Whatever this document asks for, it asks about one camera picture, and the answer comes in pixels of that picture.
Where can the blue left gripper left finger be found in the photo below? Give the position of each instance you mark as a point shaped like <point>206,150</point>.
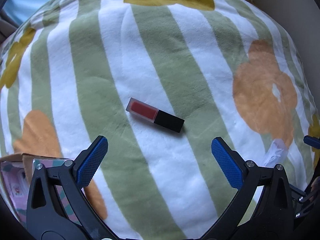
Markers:
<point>88,161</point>

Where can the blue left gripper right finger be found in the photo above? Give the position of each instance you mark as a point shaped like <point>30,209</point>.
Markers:
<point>230,162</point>

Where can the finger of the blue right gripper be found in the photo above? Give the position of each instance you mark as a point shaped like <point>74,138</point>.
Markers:
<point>312,141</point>

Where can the red lipstick black cap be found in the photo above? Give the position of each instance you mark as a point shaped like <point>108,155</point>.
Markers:
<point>155,115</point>

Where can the small clear plastic wrapper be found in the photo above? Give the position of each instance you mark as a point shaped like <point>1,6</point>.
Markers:
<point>276,154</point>

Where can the brown cardboard box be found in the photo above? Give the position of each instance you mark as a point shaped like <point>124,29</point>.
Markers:
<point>18,157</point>

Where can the pink striped box liner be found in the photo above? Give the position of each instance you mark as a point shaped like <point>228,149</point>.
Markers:
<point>17,176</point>

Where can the striped floral blanket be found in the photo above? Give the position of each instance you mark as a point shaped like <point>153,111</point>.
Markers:
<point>223,66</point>

